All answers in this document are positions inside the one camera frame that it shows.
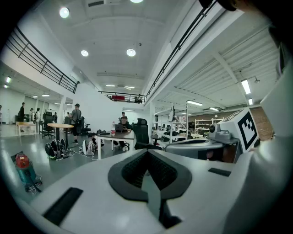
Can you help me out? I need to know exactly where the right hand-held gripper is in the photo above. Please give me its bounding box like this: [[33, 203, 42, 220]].
[[164, 107, 260, 163]]

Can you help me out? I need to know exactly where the black backpack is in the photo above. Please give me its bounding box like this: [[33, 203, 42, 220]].
[[50, 139, 68, 158]]

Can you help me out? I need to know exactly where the black balcony railing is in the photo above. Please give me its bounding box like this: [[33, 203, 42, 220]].
[[98, 90, 147, 104], [4, 25, 80, 94]]

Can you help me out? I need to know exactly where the white grey backpack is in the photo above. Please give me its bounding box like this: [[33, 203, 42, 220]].
[[86, 139, 97, 156]]

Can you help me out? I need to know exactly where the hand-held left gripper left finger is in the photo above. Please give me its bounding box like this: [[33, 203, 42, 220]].
[[29, 149, 165, 234]]

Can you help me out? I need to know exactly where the dark table with white legs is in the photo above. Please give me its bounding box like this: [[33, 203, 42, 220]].
[[96, 131, 136, 160]]

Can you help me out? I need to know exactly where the round wooden table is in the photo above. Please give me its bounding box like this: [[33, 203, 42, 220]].
[[47, 123, 75, 148]]

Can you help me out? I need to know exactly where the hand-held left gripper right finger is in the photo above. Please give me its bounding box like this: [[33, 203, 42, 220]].
[[147, 149, 239, 234]]

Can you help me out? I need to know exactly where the black office chair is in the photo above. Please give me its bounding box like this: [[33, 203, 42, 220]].
[[80, 116, 92, 136], [132, 118, 163, 151], [42, 111, 56, 139]]

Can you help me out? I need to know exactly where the red-topped canister vacuum cleaner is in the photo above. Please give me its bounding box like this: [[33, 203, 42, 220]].
[[11, 152, 43, 193]]

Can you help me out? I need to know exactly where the white storage shelf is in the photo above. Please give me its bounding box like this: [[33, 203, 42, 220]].
[[194, 117, 225, 138]]

